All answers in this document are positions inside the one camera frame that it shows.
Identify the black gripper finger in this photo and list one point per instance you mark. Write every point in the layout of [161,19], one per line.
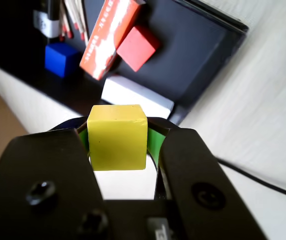
[203,187]
[45,175]

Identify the yellow wooden cube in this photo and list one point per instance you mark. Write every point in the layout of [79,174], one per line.
[116,140]

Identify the red wooden cube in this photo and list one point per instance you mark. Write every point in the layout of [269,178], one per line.
[138,47]

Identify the small white box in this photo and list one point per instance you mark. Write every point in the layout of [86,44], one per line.
[133,96]

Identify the black cardboard box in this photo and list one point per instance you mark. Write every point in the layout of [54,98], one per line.
[190,50]

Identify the black box lid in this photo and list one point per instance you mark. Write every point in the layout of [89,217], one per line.
[243,30]

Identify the blue wooden cube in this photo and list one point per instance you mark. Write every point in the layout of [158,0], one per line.
[59,60]

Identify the red-tipped wooden matchstick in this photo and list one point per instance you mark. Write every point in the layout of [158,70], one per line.
[83,27]
[69,27]
[62,30]
[76,17]

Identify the black and silver lighter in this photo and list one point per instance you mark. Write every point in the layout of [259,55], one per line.
[46,23]

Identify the orange matchbox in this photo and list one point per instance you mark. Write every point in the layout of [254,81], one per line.
[110,37]

